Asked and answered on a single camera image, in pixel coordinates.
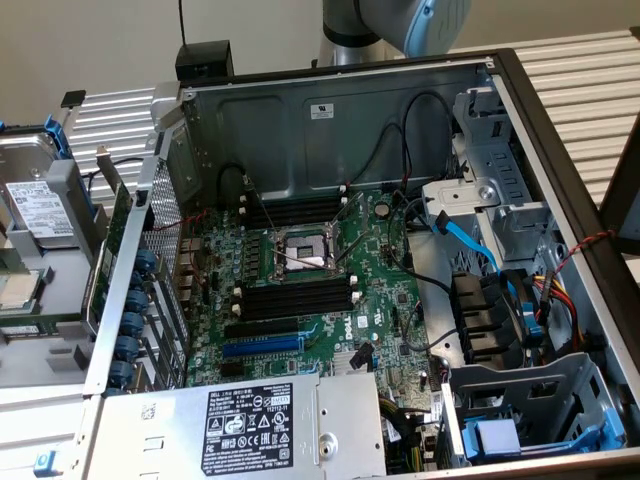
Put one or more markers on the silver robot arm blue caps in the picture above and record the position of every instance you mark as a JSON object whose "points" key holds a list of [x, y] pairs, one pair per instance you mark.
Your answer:
{"points": [[345, 50]]}

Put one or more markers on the black RAM slot white clips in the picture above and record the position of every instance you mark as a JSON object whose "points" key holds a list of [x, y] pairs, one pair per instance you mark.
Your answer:
{"points": [[300, 302], [300, 210], [300, 285], [300, 198]]}

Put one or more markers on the green RAM stick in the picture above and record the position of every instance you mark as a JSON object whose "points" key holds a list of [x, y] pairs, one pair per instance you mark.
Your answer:
{"points": [[20, 330]]}

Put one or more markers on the metal CPU socket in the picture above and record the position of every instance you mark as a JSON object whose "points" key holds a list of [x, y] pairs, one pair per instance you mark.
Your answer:
{"points": [[305, 247]]}

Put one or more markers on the thin metal locking lever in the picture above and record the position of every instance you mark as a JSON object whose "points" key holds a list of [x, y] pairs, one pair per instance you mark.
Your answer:
{"points": [[262, 207], [352, 248]]}

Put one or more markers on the metal socket cover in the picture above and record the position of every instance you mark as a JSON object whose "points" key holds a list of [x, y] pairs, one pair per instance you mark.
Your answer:
{"points": [[352, 210]]}

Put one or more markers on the round coin battery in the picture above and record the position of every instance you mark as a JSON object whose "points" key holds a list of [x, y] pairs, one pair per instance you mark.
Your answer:
{"points": [[383, 208]]}

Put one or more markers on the green Dell motherboard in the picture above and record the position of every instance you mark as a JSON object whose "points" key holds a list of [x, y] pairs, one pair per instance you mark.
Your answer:
{"points": [[375, 295]]}

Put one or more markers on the long black expansion slot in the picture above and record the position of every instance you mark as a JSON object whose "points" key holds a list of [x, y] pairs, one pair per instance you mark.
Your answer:
{"points": [[260, 328]]}

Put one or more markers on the blue expansion slot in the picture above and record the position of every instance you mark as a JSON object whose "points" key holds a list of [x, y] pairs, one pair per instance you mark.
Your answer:
{"points": [[260, 346]]}

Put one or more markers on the silver chipset heatsink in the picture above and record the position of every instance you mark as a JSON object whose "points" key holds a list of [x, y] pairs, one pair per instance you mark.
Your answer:
{"points": [[340, 365]]}

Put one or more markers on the small white case sticker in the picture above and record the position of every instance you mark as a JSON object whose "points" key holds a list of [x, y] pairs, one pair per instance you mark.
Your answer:
{"points": [[322, 111]]}

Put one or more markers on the metal rear port block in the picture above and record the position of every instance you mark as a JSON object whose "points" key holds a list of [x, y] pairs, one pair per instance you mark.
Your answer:
{"points": [[189, 270]]}

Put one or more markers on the open metal PC case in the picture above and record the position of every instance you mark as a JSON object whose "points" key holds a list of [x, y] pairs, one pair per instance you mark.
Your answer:
{"points": [[380, 100]]}

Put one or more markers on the short black expansion slot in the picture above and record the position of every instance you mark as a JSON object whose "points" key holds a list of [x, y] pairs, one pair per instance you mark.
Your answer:
{"points": [[232, 370]]}

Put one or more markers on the black fan shroud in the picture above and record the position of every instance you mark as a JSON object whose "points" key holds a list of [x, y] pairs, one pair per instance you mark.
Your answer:
{"points": [[475, 310]]}

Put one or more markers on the blue round card retainer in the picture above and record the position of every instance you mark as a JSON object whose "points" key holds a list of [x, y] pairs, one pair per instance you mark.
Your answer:
{"points": [[128, 348], [121, 373], [132, 324], [146, 261], [136, 301]]}

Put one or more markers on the grey metal disk bay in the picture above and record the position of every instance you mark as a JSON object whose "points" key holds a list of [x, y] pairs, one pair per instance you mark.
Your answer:
{"points": [[520, 220]]}

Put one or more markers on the green graphics card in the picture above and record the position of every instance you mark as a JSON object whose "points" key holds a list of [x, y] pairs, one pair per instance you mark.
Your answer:
{"points": [[117, 220]]}

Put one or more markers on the black power supply label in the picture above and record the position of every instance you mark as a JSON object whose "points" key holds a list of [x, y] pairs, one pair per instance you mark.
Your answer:
{"points": [[245, 430]]}

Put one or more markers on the black box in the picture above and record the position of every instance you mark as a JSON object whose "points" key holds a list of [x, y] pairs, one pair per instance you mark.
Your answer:
{"points": [[200, 60]]}

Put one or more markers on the silver power supply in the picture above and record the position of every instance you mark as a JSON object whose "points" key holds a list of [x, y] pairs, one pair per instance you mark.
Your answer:
{"points": [[150, 435]]}

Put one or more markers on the blue plastic caddy block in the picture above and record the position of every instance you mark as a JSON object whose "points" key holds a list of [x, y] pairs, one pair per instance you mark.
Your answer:
{"points": [[495, 435]]}

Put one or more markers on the grey parts rack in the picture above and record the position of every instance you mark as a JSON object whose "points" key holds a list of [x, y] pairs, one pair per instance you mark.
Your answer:
{"points": [[60, 280]]}

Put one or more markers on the metal disk bay blue rails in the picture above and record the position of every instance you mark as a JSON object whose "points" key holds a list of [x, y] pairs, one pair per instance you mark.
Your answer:
{"points": [[550, 380]]}

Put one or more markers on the silver hard disk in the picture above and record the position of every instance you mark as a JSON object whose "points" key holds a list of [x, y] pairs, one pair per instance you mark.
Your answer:
{"points": [[25, 160]]}

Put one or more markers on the silver CPU chip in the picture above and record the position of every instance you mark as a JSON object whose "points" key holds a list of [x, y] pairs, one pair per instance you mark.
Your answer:
{"points": [[17, 291]]}

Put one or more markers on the dark brown panel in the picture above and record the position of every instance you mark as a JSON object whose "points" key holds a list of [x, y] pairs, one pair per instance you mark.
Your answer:
{"points": [[625, 200]]}

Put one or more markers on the blue plastic latch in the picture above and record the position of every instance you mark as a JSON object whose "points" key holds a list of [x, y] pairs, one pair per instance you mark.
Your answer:
{"points": [[45, 462]]}

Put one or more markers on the blue disk bracket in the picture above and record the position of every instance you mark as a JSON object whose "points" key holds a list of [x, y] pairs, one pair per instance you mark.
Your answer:
{"points": [[60, 140]]}

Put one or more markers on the small black bracket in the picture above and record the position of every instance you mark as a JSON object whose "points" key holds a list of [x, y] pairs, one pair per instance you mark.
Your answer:
{"points": [[73, 98]]}

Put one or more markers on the blue plastic bay rail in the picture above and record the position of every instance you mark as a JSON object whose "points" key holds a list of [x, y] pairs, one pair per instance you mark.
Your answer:
{"points": [[615, 425]]}

